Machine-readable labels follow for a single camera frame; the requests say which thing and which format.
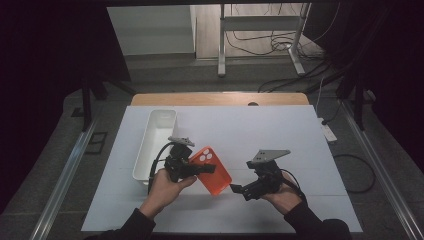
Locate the person's left hand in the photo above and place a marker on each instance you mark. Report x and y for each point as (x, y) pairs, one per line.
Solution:
(163, 193)

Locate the orange phone case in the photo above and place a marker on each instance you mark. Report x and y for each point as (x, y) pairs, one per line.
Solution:
(216, 181)

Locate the white table cover board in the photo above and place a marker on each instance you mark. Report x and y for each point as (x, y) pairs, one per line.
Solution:
(233, 126)

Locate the black metal stand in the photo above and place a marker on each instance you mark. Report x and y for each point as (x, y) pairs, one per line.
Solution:
(359, 106)
(86, 103)

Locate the white plastic storage bin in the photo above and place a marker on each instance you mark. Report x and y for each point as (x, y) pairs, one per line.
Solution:
(156, 133)

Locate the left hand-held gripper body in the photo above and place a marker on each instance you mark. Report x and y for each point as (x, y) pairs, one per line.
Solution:
(178, 163)

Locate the dark curtain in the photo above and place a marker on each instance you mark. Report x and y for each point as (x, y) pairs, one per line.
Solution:
(393, 66)
(40, 66)

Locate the white power strip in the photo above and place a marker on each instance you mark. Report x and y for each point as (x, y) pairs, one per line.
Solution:
(328, 131)

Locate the aluminium floor rail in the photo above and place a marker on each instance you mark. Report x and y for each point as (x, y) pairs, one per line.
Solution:
(66, 173)
(383, 173)

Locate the black floor socket plate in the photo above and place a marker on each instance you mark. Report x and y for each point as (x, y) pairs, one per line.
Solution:
(96, 142)

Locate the white wall panel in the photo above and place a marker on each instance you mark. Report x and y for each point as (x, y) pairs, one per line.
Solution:
(150, 30)

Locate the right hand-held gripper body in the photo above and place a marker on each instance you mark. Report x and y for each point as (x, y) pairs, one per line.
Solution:
(266, 180)

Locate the wooden table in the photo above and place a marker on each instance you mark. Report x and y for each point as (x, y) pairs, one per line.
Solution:
(200, 99)

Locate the person's right hand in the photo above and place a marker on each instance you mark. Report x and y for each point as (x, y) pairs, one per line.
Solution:
(285, 200)

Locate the white metal desk frame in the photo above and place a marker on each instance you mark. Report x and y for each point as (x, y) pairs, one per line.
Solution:
(260, 23)

